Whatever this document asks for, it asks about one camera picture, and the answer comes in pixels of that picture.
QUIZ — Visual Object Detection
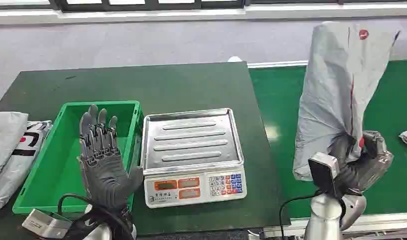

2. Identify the white parcel bag, black print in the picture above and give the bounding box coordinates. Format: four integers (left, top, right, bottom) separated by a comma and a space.
0, 120, 54, 217

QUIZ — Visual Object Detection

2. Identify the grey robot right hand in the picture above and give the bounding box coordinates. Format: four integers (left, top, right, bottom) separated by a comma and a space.
329, 130, 395, 197

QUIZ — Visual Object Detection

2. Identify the black window frame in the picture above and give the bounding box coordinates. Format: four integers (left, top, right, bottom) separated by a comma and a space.
0, 0, 407, 13

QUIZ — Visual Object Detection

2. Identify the green conveyor belt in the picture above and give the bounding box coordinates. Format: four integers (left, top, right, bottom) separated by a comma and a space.
248, 60, 407, 220

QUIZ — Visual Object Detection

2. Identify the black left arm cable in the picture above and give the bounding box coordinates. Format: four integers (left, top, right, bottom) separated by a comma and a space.
57, 193, 135, 240

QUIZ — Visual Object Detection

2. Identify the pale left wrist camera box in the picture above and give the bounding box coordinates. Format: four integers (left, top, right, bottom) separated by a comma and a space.
21, 208, 74, 240

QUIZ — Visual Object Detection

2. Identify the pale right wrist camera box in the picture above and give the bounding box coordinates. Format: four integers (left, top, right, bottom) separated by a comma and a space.
307, 151, 341, 197

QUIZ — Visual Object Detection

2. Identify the green plastic crate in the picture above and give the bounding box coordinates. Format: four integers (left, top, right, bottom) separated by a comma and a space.
11, 100, 145, 216

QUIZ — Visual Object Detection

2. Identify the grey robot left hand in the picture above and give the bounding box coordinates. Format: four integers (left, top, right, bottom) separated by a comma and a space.
78, 104, 145, 210

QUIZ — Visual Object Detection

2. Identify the silver conveyor side rail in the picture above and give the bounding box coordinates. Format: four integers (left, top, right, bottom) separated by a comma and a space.
262, 211, 407, 239

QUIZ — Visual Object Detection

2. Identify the plain grey parcel bag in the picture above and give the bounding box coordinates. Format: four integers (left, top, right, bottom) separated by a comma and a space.
0, 111, 29, 187

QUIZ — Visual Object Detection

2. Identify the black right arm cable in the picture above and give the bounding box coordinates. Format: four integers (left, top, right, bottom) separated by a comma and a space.
278, 189, 324, 240

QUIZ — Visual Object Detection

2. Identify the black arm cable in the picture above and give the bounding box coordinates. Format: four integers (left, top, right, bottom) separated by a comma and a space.
278, 189, 324, 240
57, 193, 135, 240

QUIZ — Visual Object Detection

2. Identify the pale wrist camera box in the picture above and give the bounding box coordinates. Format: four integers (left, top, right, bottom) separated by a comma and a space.
21, 208, 74, 240
307, 151, 341, 197

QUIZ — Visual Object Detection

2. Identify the steel platform weighing scale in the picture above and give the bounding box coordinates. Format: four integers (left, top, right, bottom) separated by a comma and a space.
140, 107, 248, 210

